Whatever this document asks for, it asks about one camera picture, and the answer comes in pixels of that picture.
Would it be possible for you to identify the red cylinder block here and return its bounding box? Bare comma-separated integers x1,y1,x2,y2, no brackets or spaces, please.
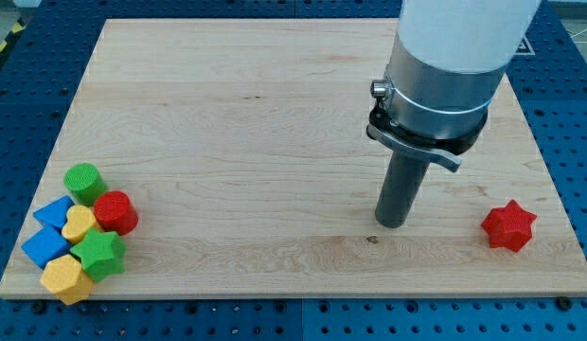
94,190,138,236

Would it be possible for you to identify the yellow hexagon block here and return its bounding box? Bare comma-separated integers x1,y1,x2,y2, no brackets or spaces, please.
40,255,94,305

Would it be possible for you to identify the green star block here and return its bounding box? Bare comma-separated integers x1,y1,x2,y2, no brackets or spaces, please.
70,229,127,282

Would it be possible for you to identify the blue triangle block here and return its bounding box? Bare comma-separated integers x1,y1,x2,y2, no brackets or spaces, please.
33,195,75,230

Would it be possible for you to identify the blue perforated metal table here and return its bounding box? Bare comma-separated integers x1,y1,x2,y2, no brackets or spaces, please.
0,1,587,340

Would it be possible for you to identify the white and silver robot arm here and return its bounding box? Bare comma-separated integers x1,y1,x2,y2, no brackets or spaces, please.
367,0,540,174

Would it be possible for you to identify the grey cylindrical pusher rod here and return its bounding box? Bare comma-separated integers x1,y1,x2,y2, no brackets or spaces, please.
375,152,429,228

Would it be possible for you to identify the green cylinder block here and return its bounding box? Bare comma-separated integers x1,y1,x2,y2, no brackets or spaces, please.
63,163,108,206

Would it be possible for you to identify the light wooden board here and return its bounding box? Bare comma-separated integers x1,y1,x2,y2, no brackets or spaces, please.
0,17,587,301

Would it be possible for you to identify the yellow heart block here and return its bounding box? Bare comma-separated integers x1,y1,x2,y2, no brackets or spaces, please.
62,205,103,245

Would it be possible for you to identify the blue cube block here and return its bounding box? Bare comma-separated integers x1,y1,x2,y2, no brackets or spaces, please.
21,226,71,269

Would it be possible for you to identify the red star block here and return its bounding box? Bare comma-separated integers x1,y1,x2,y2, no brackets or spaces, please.
481,200,538,252

